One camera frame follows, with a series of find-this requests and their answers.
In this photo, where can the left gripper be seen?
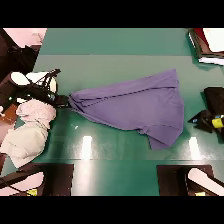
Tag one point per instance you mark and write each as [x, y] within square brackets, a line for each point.
[62, 100]

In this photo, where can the pink garment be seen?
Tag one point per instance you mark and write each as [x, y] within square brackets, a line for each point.
[37, 112]

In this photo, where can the purple shirt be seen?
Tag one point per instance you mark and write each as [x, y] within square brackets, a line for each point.
[140, 103]

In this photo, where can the red garment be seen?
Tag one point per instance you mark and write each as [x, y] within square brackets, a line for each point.
[200, 33]

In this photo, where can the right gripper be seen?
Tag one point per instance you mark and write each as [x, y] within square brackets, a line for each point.
[203, 121]

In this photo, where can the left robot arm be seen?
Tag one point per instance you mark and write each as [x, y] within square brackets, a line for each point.
[23, 79]

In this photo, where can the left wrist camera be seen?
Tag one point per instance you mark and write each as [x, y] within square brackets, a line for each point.
[52, 74]

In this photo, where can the dark green garment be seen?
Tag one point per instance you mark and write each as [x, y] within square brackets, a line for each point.
[200, 46]

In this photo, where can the cream white garment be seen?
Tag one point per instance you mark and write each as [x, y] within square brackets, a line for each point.
[23, 143]

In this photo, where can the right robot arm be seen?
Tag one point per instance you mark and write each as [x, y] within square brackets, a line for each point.
[213, 98]

